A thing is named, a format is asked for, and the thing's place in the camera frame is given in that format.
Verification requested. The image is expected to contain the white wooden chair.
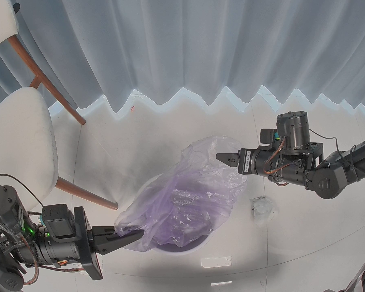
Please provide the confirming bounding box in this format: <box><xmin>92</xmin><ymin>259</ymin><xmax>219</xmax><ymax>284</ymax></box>
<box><xmin>0</xmin><ymin>0</ymin><xmax>119</xmax><ymax>211</ymax></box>

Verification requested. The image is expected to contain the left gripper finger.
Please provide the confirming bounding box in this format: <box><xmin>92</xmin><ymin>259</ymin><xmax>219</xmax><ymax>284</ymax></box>
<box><xmin>91</xmin><ymin>225</ymin><xmax>118</xmax><ymax>239</ymax></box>
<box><xmin>94</xmin><ymin>230</ymin><xmax>145</xmax><ymax>256</ymax></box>

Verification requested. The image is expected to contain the black cable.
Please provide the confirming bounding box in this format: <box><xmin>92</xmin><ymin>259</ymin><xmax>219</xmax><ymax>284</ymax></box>
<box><xmin>309</xmin><ymin>128</ymin><xmax>358</xmax><ymax>170</ymax></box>
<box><xmin>0</xmin><ymin>175</ymin><xmax>45</xmax><ymax>208</ymax></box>

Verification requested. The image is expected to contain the white trash bin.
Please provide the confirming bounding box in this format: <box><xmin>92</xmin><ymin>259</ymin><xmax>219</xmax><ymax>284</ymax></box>
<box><xmin>135</xmin><ymin>175</ymin><xmax>216</xmax><ymax>257</ymax></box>

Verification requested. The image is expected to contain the purple plastic bag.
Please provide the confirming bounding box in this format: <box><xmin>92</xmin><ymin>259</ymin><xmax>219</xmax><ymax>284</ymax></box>
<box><xmin>114</xmin><ymin>135</ymin><xmax>249</xmax><ymax>252</ymax></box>

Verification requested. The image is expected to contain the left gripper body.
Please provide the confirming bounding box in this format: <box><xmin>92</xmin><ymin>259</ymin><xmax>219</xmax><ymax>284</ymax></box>
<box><xmin>36</xmin><ymin>206</ymin><xmax>104</xmax><ymax>280</ymax></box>

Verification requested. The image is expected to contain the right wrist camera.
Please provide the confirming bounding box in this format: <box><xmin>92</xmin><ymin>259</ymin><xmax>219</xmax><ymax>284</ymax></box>
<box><xmin>257</xmin><ymin>128</ymin><xmax>281</xmax><ymax>151</ymax></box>

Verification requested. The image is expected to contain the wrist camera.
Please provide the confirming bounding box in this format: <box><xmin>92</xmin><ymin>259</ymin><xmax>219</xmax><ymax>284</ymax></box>
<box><xmin>40</xmin><ymin>203</ymin><xmax>79</xmax><ymax>243</ymax></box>
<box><xmin>257</xmin><ymin>128</ymin><xmax>281</xmax><ymax>151</ymax></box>

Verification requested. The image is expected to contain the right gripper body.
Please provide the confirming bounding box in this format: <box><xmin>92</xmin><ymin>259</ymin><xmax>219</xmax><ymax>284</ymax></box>
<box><xmin>238</xmin><ymin>148</ymin><xmax>283</xmax><ymax>177</ymax></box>

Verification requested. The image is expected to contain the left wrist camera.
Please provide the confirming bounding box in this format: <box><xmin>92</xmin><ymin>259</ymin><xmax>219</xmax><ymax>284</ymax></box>
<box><xmin>40</xmin><ymin>203</ymin><xmax>79</xmax><ymax>243</ymax></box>

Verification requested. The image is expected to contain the pale blue curtain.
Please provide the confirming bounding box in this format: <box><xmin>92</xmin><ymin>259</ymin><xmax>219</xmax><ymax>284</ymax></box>
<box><xmin>0</xmin><ymin>0</ymin><xmax>365</xmax><ymax>115</ymax></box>

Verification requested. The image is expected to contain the white wrapper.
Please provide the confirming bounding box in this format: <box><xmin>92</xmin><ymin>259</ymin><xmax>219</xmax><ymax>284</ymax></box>
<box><xmin>251</xmin><ymin>196</ymin><xmax>277</xmax><ymax>227</ymax></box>

